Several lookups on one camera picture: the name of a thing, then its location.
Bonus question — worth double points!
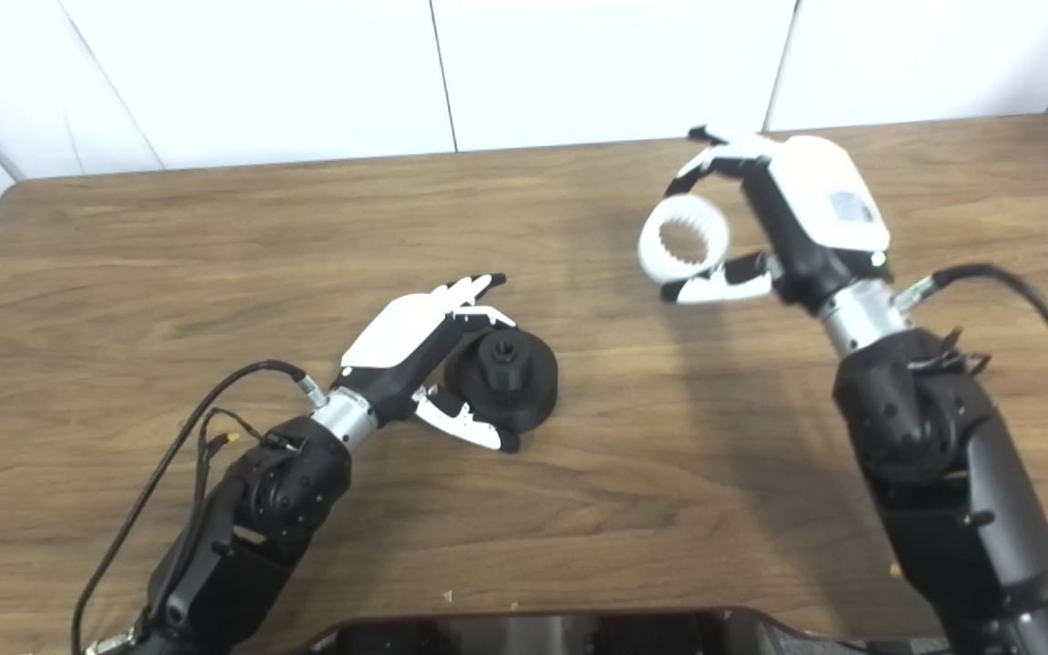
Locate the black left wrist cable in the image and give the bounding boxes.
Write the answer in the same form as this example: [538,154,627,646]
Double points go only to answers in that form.
[71,360,329,655]

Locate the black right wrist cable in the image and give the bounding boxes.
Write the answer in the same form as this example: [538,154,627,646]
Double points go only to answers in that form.
[892,262,1048,642]

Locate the thin black wrist wires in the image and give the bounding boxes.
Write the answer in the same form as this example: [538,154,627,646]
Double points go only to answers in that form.
[909,327,993,378]

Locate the round black part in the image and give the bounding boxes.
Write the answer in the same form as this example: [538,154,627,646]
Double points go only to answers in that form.
[444,329,559,434]

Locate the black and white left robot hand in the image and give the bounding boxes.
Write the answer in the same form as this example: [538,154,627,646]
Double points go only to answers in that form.
[331,273,521,454]

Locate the thin wire with yellow plug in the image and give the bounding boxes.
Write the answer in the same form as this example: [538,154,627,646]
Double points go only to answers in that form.
[192,408,299,510]

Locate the black robot torso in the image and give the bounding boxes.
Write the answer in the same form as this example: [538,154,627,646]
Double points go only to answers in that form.
[292,605,789,655]

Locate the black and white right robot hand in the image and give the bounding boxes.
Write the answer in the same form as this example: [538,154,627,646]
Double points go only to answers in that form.
[660,126,892,312]

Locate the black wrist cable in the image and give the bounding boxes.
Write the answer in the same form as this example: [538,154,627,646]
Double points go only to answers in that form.
[892,262,1048,642]
[71,360,329,655]

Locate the white toothed ring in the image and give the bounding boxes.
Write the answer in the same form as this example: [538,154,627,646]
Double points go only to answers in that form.
[638,195,731,283]

